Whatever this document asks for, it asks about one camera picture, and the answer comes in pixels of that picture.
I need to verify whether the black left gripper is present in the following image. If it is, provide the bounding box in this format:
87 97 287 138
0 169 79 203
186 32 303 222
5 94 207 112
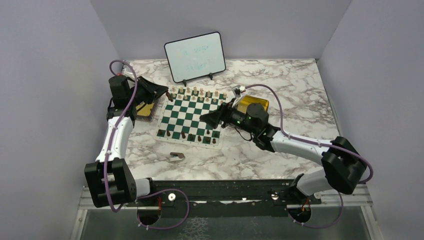
128 75 169 106

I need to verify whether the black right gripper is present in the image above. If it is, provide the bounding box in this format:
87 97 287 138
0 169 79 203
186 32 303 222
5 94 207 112
199 98 258 136

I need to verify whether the tall dark chess piece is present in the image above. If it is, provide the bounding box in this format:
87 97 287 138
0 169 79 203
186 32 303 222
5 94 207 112
166 92 173 102

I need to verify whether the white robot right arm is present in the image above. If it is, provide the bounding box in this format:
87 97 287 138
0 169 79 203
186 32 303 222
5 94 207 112
199 103 367 204

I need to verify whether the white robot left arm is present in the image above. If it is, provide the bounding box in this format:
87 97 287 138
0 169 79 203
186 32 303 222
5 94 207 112
84 75 169 211

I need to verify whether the light chess pieces row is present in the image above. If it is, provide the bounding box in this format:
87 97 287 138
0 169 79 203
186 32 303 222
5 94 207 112
169 86 230 105

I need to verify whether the green white chess board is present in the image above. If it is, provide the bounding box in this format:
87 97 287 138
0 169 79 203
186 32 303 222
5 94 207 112
154 99 224 150

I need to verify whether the left gold tin box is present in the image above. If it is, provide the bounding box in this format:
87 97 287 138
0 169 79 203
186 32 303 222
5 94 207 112
135 99 159 122

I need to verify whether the gold tin box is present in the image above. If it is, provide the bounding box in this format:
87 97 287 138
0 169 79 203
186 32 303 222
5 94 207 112
231 95 269 133
135 99 159 122

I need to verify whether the right gold tin box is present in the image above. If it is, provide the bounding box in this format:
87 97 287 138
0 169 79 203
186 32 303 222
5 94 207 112
231 95 269 133

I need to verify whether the beige plastic clip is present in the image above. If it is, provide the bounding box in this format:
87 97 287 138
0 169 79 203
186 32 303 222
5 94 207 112
169 152 185 162

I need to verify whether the small whiteboard on stand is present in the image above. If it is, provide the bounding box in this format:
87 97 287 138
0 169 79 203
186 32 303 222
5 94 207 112
164 31 227 83

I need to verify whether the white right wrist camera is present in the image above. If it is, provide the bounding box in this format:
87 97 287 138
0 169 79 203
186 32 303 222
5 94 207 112
231 85 246 108

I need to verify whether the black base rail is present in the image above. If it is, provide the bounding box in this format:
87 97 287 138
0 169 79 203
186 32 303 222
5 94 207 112
127 179 322 219

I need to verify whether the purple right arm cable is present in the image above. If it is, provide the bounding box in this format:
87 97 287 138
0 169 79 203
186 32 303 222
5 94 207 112
243 83 375 185

